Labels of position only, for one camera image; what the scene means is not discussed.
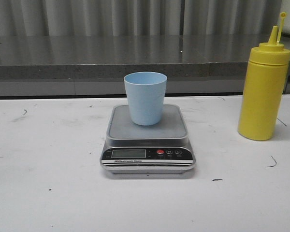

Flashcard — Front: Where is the light blue plastic cup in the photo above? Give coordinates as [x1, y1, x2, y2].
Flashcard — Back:
[124, 72, 167, 126]

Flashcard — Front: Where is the yellow squeeze bottle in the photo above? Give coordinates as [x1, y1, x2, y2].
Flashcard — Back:
[237, 12, 290, 141]

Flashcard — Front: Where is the silver electronic kitchen scale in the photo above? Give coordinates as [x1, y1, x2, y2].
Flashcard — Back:
[100, 104, 196, 174]

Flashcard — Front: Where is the grey stone counter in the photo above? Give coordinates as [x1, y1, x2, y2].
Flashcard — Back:
[0, 33, 290, 97]

